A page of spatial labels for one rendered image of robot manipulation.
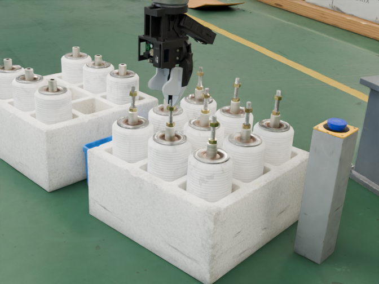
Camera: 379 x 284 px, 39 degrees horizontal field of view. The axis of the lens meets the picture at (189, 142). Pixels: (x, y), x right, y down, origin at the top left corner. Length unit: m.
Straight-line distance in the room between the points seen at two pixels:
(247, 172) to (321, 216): 0.18
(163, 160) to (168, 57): 0.23
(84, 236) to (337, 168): 0.59
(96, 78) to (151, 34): 0.62
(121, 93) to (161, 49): 0.54
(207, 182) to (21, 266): 0.44
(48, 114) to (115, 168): 0.30
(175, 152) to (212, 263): 0.24
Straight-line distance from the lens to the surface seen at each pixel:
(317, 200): 1.18
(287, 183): 1.26
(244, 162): 1.15
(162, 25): 1.04
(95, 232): 1.30
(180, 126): 1.29
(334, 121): 1.13
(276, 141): 1.24
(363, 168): 1.62
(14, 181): 1.54
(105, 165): 1.24
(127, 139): 1.21
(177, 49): 1.06
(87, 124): 1.45
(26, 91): 1.52
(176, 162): 1.14
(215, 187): 1.08
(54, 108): 1.42
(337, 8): 3.88
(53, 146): 1.41
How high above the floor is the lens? 0.73
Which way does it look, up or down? 25 degrees down
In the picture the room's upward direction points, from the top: 3 degrees clockwise
